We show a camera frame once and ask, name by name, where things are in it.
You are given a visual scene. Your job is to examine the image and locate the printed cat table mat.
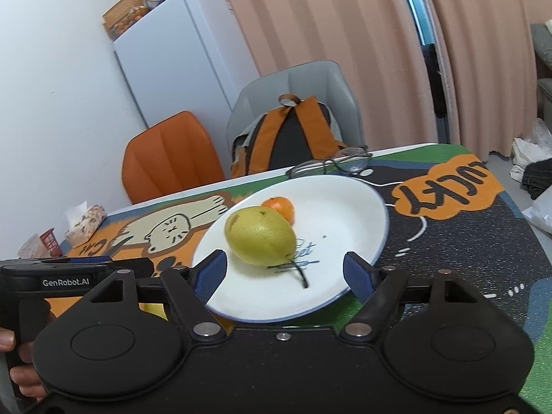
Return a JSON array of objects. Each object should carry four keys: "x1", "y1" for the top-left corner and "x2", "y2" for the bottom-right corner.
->
[{"x1": 60, "y1": 143, "x2": 552, "y2": 414}]

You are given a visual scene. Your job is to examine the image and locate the whole tangerine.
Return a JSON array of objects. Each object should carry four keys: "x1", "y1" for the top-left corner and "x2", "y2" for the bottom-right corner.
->
[{"x1": 261, "y1": 197, "x2": 295, "y2": 225}]

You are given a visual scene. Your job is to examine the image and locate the pink curtain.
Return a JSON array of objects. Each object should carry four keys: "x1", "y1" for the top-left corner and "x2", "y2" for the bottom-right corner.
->
[
  {"x1": 172, "y1": 0, "x2": 432, "y2": 156},
  {"x1": 420, "y1": 0, "x2": 552, "y2": 144}
]

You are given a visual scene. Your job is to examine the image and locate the window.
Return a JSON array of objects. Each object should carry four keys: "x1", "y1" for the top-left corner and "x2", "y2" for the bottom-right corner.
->
[{"x1": 396, "y1": 0, "x2": 427, "y2": 46}]

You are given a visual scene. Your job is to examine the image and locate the orange chair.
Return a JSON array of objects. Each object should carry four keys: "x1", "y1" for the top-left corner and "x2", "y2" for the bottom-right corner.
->
[{"x1": 122, "y1": 111, "x2": 225, "y2": 205}]

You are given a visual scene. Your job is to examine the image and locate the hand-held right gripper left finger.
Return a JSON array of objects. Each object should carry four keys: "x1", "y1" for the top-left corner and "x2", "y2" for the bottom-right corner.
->
[{"x1": 82, "y1": 250, "x2": 236, "y2": 342}]

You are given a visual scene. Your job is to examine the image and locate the person's left hand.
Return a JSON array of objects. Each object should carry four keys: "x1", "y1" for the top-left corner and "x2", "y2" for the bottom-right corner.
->
[{"x1": 0, "y1": 327, "x2": 47, "y2": 401}]

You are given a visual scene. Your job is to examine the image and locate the orange and grey backpack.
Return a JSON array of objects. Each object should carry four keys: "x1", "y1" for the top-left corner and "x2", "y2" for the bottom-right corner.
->
[{"x1": 230, "y1": 94, "x2": 348, "y2": 178}]

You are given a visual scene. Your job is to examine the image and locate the white plastic bag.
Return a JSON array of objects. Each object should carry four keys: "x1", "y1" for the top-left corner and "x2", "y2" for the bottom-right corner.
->
[
  {"x1": 522, "y1": 190, "x2": 552, "y2": 234},
  {"x1": 510, "y1": 118, "x2": 552, "y2": 182}
]

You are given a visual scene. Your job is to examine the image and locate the white plate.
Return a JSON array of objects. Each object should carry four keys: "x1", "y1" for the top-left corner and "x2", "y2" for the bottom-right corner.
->
[{"x1": 192, "y1": 175, "x2": 390, "y2": 323}]

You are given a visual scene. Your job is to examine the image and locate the grey sofa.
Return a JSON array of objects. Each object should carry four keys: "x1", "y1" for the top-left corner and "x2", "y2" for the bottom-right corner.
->
[{"x1": 530, "y1": 23, "x2": 552, "y2": 121}]

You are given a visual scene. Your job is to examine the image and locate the grey chair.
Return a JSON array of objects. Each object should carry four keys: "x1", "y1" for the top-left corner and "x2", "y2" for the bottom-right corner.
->
[{"x1": 226, "y1": 60, "x2": 361, "y2": 174}]

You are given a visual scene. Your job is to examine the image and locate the red small basket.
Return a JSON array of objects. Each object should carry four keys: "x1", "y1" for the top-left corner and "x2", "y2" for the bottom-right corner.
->
[{"x1": 39, "y1": 228, "x2": 63, "y2": 256}]

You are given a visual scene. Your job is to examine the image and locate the patterned tissue box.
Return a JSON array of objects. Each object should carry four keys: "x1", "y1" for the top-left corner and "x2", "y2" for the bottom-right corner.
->
[{"x1": 65, "y1": 201, "x2": 107, "y2": 246}]

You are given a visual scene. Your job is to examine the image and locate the dark folded clothes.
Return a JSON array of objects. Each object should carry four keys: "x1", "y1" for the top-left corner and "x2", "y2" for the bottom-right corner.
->
[{"x1": 520, "y1": 161, "x2": 552, "y2": 199}]

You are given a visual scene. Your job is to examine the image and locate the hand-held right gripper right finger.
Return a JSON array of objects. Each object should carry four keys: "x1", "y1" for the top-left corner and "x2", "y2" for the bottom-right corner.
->
[{"x1": 339, "y1": 251, "x2": 494, "y2": 346}]

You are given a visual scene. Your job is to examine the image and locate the clear plastic container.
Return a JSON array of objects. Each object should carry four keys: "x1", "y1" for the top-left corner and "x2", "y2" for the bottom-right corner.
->
[{"x1": 17, "y1": 234, "x2": 48, "y2": 260}]

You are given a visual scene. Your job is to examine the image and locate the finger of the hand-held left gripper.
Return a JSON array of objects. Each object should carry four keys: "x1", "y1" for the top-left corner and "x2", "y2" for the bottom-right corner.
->
[{"x1": 65, "y1": 256, "x2": 153, "y2": 279}]

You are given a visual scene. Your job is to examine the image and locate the white refrigerator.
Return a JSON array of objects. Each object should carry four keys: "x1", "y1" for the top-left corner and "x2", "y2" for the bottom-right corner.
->
[{"x1": 113, "y1": 0, "x2": 262, "y2": 130}]

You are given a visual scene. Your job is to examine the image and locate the black-framed eyeglasses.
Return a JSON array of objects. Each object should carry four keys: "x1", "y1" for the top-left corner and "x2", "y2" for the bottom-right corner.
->
[{"x1": 286, "y1": 145, "x2": 372, "y2": 180}]

